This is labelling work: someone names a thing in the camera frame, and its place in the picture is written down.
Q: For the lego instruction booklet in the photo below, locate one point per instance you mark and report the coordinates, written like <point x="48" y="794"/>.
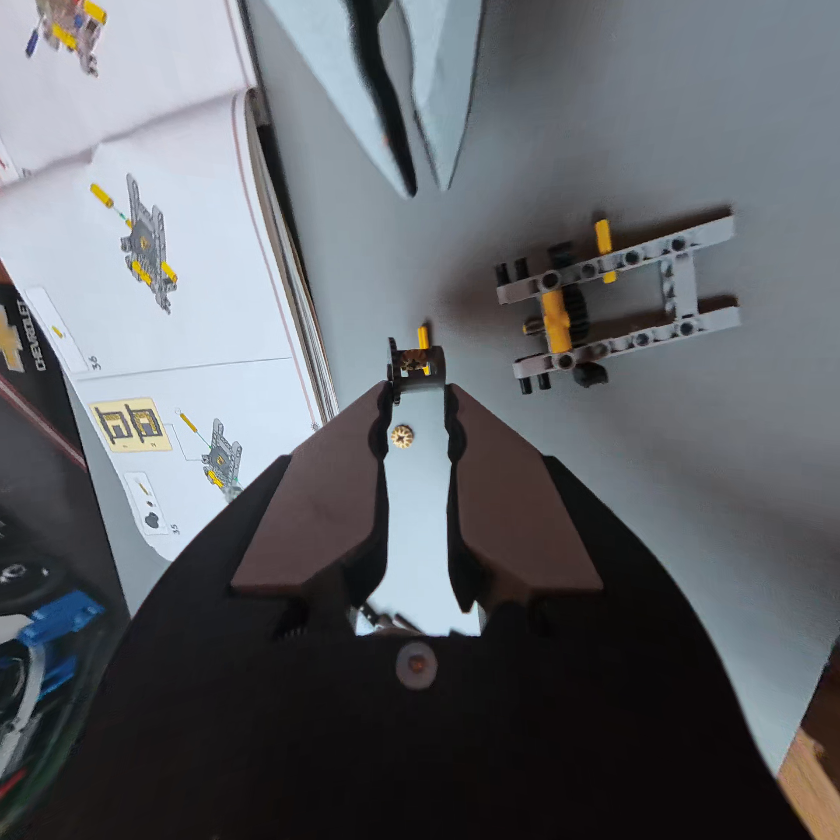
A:
<point x="197" y="197"/>

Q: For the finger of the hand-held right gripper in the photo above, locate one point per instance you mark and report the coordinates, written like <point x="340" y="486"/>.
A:
<point x="328" y="59"/>
<point x="446" y="65"/>

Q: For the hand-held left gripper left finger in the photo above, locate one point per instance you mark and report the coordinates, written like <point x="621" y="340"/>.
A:
<point x="321" y="512"/>

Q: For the dark grey lego differential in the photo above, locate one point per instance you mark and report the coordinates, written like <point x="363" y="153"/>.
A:
<point x="420" y="384"/>

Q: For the tan lego bevel gear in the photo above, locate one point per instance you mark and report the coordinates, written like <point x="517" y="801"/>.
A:
<point x="401" y="436"/>

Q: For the grey lego frame assembly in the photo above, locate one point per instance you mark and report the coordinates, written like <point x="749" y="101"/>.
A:
<point x="682" y="289"/>

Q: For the black lego set box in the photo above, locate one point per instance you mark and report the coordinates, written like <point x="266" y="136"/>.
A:
<point x="39" y="459"/>

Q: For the yellow lego axle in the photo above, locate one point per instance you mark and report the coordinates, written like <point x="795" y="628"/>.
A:
<point x="604" y="239"/>
<point x="424" y="336"/>

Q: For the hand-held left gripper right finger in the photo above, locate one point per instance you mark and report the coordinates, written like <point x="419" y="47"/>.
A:
<point x="518" y="518"/>

